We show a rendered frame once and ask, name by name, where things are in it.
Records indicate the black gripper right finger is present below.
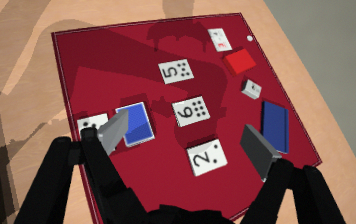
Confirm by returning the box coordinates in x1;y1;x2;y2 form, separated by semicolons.
239;124;346;224

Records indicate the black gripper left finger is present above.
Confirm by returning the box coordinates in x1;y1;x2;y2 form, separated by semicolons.
13;109;154;224

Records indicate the red flat box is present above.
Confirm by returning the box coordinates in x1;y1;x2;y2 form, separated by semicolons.
222;49;256;76

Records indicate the blue notebook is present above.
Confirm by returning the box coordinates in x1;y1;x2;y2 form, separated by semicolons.
260;101;289;154

